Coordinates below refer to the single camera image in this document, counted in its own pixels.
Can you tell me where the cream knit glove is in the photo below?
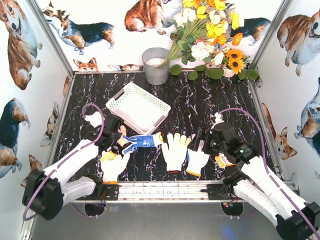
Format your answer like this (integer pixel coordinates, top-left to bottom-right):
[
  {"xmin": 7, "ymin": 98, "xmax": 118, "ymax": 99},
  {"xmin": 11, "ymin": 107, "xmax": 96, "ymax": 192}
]
[{"xmin": 161, "ymin": 132, "xmax": 192, "ymax": 173}]

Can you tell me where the yellow dotted white glove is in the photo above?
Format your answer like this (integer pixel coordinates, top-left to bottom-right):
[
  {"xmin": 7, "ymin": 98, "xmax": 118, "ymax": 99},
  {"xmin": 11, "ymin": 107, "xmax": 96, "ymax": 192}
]
[{"xmin": 100, "ymin": 151, "xmax": 130, "ymax": 184}]

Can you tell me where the blue dotted white glove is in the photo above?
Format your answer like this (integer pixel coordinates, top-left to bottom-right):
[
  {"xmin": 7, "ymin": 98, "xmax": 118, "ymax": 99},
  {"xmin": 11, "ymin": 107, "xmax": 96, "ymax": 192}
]
[{"xmin": 122, "ymin": 132, "xmax": 164, "ymax": 155}]

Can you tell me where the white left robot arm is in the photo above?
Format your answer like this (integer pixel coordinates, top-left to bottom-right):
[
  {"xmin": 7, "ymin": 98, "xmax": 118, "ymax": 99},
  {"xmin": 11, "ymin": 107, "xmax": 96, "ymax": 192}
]
[{"xmin": 22, "ymin": 114, "xmax": 124, "ymax": 221}]

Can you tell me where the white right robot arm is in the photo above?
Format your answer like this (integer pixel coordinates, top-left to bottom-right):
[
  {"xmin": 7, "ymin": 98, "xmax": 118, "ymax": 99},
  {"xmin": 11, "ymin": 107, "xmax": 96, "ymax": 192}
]
[{"xmin": 187, "ymin": 122, "xmax": 320, "ymax": 240}]

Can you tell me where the white perforated storage basket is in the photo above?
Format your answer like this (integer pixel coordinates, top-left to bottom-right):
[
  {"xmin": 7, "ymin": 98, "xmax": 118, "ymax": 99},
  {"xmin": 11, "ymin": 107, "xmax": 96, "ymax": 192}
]
[{"xmin": 105, "ymin": 82, "xmax": 171, "ymax": 135}]

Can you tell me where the blue glove under white glove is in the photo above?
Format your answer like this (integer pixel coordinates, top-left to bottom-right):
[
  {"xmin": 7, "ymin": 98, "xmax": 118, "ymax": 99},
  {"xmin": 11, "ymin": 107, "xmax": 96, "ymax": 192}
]
[{"xmin": 186, "ymin": 151, "xmax": 190, "ymax": 163}]

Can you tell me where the white glove orange cuff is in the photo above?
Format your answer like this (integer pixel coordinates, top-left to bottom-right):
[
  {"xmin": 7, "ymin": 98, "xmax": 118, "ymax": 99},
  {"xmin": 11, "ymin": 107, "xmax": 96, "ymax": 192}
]
[{"xmin": 186, "ymin": 149, "xmax": 210, "ymax": 177}]

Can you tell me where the orange trimmed white glove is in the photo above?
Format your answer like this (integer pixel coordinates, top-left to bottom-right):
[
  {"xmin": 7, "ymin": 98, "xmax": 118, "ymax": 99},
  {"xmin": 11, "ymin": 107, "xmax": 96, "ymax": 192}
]
[{"xmin": 214, "ymin": 153, "xmax": 234, "ymax": 169}]

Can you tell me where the grey metal bucket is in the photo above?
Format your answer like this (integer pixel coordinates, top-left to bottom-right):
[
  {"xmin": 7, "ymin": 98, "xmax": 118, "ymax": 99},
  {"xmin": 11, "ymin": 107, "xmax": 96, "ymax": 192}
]
[{"xmin": 141, "ymin": 47, "xmax": 170, "ymax": 86}]

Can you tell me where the artificial flower bouquet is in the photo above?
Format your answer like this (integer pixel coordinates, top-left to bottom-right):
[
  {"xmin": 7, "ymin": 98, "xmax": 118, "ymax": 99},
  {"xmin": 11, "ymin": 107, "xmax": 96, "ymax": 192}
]
[{"xmin": 161, "ymin": 0, "xmax": 258, "ymax": 81}]

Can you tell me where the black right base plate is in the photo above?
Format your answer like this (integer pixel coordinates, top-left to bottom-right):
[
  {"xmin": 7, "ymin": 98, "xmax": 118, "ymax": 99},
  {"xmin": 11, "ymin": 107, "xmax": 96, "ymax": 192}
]
[{"xmin": 200, "ymin": 184, "xmax": 236, "ymax": 201}]

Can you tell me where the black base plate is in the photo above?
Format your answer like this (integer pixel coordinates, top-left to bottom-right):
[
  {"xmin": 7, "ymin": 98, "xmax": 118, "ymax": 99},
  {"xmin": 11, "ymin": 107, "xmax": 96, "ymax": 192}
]
[
  {"xmin": 200, "ymin": 184, "xmax": 236, "ymax": 201},
  {"xmin": 100, "ymin": 184, "xmax": 120, "ymax": 201}
]

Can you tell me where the aluminium front rail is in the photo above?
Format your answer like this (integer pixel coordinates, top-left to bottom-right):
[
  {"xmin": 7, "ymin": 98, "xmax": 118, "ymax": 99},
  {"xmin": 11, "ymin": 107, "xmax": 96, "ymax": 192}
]
[{"xmin": 74, "ymin": 180, "xmax": 233, "ymax": 204}]

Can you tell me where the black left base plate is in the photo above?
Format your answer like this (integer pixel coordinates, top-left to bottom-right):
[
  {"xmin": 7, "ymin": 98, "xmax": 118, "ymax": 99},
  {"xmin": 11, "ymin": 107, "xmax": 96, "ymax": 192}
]
[{"xmin": 100, "ymin": 184, "xmax": 120, "ymax": 201}]

